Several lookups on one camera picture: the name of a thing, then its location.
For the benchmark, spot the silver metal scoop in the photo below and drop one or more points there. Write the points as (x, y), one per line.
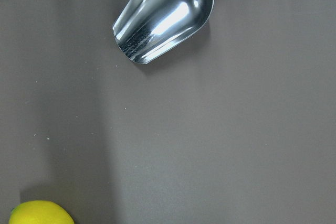
(146, 29)

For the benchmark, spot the yellow lemon near scoop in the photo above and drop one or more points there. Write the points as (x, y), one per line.
(39, 211)

